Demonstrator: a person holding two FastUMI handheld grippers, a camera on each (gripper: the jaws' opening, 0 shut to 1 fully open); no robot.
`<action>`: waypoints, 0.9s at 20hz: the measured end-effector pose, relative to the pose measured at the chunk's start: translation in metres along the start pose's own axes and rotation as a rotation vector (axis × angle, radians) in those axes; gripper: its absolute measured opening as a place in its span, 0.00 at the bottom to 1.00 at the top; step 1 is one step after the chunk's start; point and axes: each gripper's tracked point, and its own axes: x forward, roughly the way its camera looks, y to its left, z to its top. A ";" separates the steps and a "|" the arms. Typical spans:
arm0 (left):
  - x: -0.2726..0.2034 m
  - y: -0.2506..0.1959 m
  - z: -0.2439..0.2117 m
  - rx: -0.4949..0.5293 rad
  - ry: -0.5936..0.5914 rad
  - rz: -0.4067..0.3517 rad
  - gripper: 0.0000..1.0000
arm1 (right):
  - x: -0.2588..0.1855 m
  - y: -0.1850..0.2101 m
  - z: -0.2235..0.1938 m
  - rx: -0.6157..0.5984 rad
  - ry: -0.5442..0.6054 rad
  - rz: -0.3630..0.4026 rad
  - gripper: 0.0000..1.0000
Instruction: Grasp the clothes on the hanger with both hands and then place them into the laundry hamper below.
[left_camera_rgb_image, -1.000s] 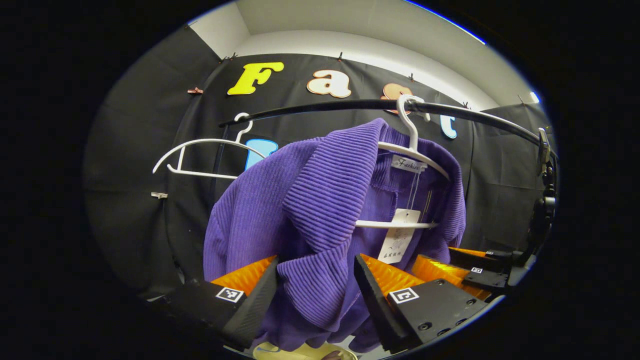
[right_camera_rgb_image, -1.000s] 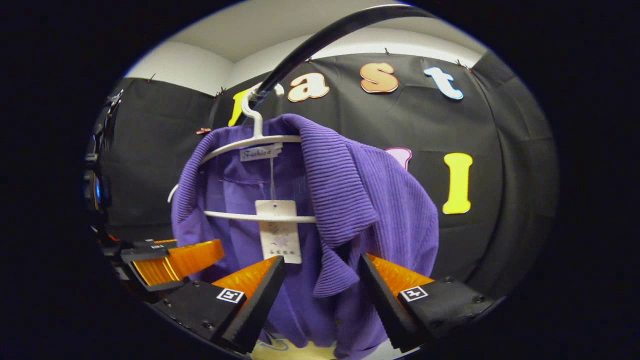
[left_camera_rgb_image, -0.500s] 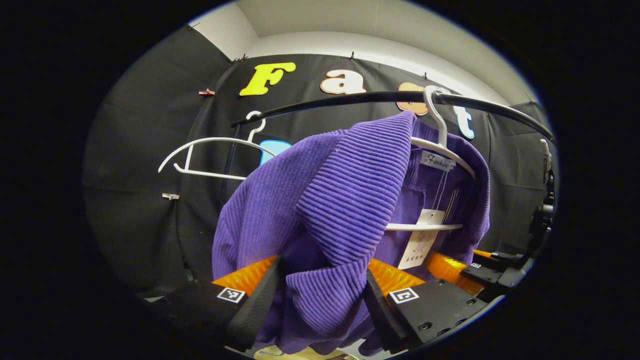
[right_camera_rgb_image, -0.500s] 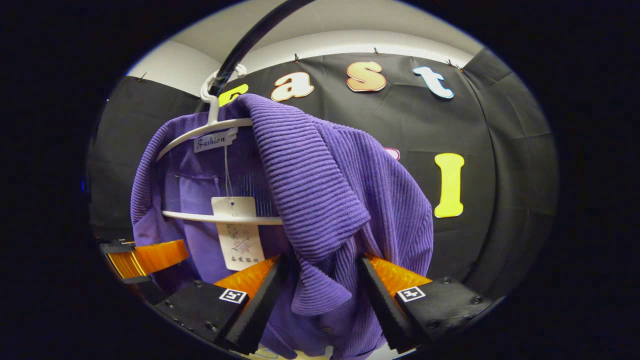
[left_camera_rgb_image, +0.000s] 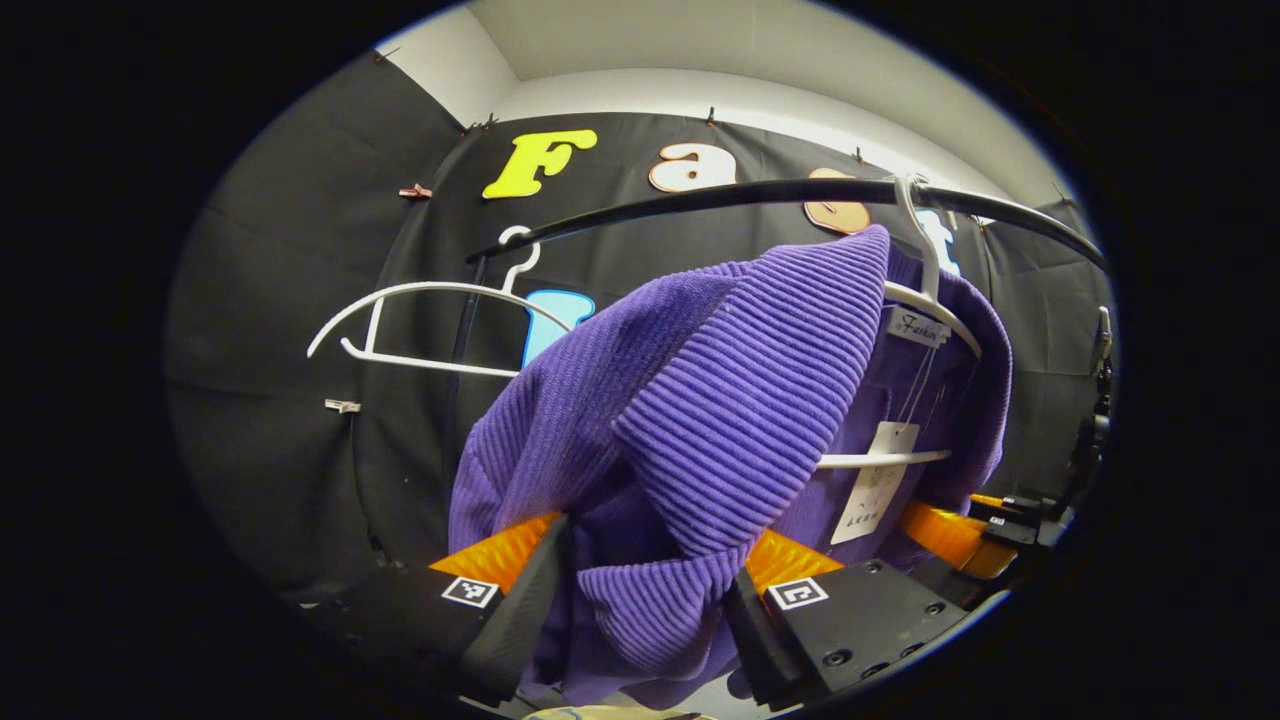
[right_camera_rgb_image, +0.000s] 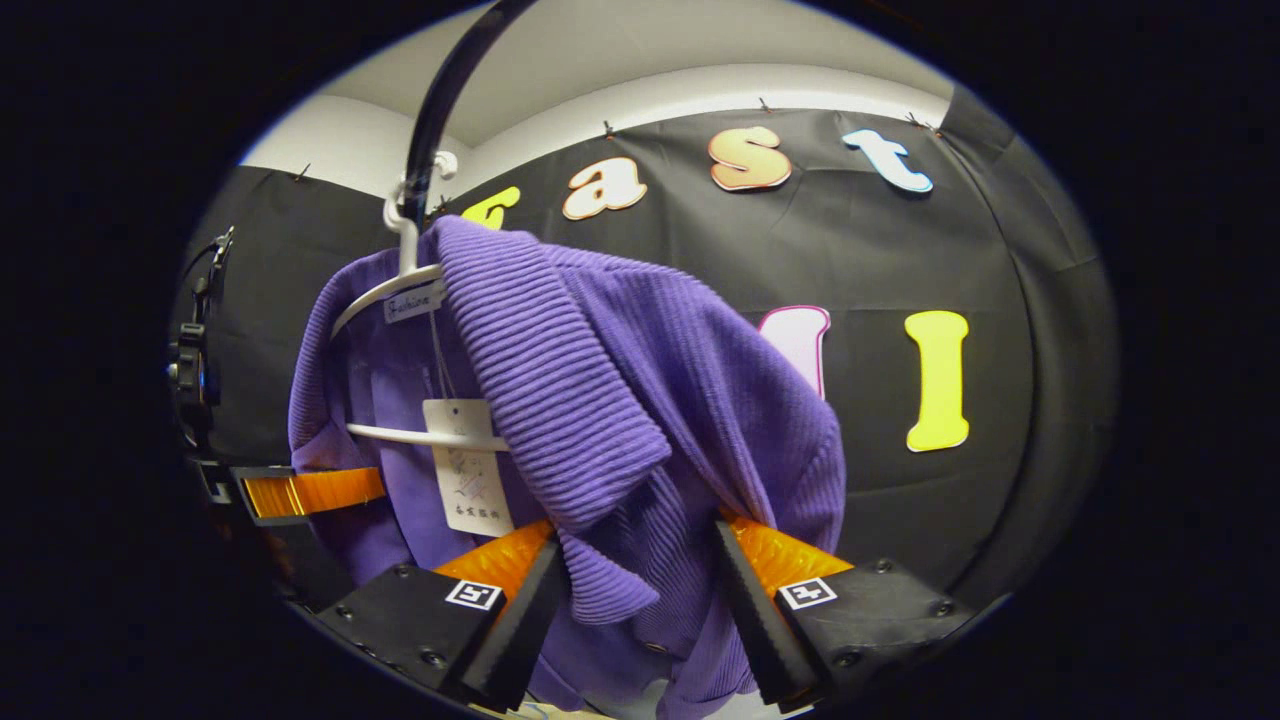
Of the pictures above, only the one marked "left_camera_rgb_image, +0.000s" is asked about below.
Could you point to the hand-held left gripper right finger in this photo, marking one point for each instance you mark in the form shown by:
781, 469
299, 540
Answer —
755, 630

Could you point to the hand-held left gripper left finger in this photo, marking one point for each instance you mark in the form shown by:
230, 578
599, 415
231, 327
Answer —
520, 610

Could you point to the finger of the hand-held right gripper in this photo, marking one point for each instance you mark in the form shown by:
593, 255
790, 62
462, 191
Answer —
1005, 505
945, 535

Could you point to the cream round laundry hamper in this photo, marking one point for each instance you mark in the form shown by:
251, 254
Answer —
600, 714

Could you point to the purple ribbed jacket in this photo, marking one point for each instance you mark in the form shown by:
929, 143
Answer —
720, 400

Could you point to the white hanger with crossbar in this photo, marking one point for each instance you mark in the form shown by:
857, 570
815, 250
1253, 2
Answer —
928, 265

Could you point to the white empty hanger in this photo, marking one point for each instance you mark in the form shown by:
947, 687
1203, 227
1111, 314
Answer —
440, 288

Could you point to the white cloth clip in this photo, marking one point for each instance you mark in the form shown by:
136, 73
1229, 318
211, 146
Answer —
342, 406

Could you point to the black backdrop cloth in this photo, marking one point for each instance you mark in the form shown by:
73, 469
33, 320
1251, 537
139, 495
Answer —
280, 300

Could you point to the copper cloth clip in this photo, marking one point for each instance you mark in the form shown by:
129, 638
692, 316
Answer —
415, 191

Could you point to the black clothes rail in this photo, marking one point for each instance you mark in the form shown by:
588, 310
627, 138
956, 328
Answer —
700, 197

